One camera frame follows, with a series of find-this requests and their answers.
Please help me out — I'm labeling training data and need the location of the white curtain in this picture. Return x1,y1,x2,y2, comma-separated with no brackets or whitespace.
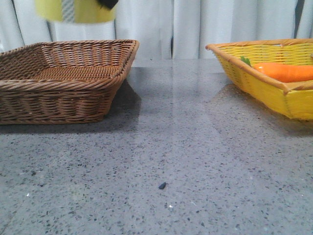
0,0,313,60

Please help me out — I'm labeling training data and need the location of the yellow tape roll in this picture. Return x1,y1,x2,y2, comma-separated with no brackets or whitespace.
34,0,115,24

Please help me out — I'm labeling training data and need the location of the small black debris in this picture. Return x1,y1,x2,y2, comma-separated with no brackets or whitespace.
158,182,167,189

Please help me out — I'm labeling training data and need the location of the brown wicker basket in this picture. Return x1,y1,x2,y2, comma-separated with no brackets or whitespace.
0,39,139,125

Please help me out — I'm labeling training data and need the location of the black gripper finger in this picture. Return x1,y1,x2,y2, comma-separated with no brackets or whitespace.
97,0,118,9

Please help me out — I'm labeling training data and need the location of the orange toy carrot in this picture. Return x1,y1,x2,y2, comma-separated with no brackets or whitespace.
240,56,313,83

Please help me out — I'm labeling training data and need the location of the yellow wicker basket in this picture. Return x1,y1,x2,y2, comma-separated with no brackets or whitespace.
206,38,313,120

